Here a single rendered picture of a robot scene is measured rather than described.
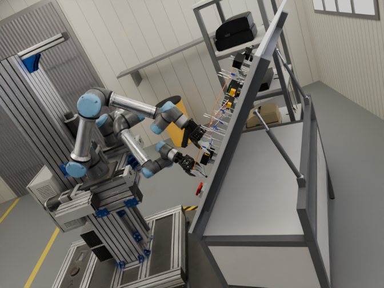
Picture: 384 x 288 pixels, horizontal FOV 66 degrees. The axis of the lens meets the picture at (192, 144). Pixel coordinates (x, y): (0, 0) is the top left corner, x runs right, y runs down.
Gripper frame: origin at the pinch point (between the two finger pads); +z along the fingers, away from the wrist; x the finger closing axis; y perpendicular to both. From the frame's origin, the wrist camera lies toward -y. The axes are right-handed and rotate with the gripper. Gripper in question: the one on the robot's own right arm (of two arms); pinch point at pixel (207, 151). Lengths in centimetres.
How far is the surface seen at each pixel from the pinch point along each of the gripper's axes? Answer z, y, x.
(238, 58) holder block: -23, 49, -15
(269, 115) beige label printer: 26, 18, 101
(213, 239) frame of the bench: 33.8, -24.1, -22.9
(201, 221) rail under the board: 24.3, -26.1, -15.9
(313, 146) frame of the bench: 50, 35, 45
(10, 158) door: -198, -377, 221
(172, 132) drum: -25, -137, 255
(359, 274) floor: 130, 2, 23
